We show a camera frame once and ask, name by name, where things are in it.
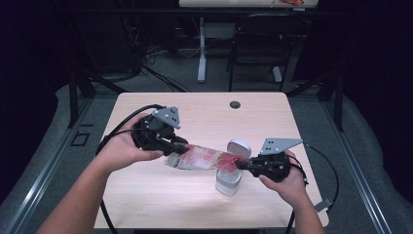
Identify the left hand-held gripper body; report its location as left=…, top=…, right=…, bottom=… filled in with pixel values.
left=131, top=105, right=183, bottom=154

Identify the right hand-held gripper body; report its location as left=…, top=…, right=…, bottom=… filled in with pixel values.
left=248, top=136, right=305, bottom=183

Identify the clear pink snack bag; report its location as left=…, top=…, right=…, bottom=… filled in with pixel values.
left=165, top=143, right=249, bottom=174

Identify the person's right hand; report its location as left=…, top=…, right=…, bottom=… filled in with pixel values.
left=258, top=149, right=310, bottom=210

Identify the person's left hand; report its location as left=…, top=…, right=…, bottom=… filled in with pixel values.
left=96, top=112, right=165, bottom=174

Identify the black metal stand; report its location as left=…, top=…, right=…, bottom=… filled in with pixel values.
left=67, top=69, right=128, bottom=129
left=285, top=69, right=345, bottom=133

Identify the white desk leg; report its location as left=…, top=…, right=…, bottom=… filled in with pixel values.
left=197, top=17, right=208, bottom=84

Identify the white desk foot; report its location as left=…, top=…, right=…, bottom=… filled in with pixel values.
left=272, top=65, right=283, bottom=83

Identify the black folding chair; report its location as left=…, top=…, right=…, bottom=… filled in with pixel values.
left=227, top=13, right=308, bottom=93

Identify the light wooden desk top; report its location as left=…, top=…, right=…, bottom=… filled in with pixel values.
left=178, top=0, right=319, bottom=9

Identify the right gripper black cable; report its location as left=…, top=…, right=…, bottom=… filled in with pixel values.
left=284, top=154, right=310, bottom=234

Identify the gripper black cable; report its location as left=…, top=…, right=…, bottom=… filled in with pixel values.
left=284, top=154, right=310, bottom=234
left=95, top=103, right=167, bottom=234

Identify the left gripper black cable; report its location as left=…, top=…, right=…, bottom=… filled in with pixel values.
left=95, top=103, right=167, bottom=234

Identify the black cable with grey plug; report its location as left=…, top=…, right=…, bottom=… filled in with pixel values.
left=303, top=143, right=340, bottom=214

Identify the bundle of floor cables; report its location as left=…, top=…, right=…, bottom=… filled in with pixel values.
left=123, top=16, right=192, bottom=94

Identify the aluminium floor rail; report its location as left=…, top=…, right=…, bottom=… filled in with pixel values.
left=0, top=97, right=95, bottom=234
left=319, top=97, right=394, bottom=234

